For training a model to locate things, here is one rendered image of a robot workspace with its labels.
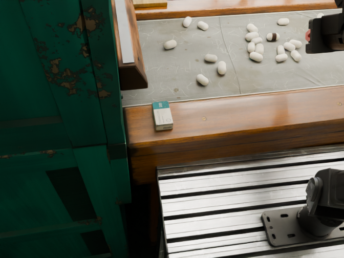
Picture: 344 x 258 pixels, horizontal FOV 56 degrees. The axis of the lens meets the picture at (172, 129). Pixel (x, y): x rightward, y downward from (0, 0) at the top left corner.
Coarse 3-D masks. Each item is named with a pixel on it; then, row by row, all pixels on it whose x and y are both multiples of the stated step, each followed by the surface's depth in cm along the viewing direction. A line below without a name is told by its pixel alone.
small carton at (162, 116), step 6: (156, 102) 67; (162, 102) 67; (168, 102) 67; (156, 108) 66; (162, 108) 66; (168, 108) 66; (156, 114) 65; (162, 114) 65; (168, 114) 65; (156, 120) 64; (162, 120) 64; (168, 120) 64; (156, 126) 64; (162, 126) 64; (168, 126) 65
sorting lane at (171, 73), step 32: (160, 32) 87; (192, 32) 88; (224, 32) 88; (288, 32) 90; (160, 64) 80; (192, 64) 80; (256, 64) 82; (288, 64) 82; (320, 64) 83; (128, 96) 73; (160, 96) 74; (192, 96) 74; (224, 96) 75
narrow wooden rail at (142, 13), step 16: (176, 0) 92; (192, 0) 92; (208, 0) 93; (224, 0) 93; (240, 0) 94; (256, 0) 94; (272, 0) 94; (288, 0) 95; (304, 0) 95; (320, 0) 96; (144, 16) 88; (160, 16) 89; (176, 16) 90; (192, 16) 91
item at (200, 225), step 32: (224, 160) 73; (256, 160) 74; (288, 160) 74; (320, 160) 75; (160, 192) 68; (192, 192) 68; (224, 192) 70; (256, 192) 69; (288, 192) 69; (192, 224) 64; (224, 224) 64; (256, 224) 65; (192, 256) 61; (224, 256) 62; (256, 256) 61; (288, 256) 62; (320, 256) 62
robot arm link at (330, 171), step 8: (328, 168) 55; (320, 176) 57; (328, 176) 54; (336, 176) 52; (328, 184) 54; (336, 184) 52; (328, 192) 54; (336, 192) 52; (320, 200) 56; (328, 200) 53; (336, 200) 51
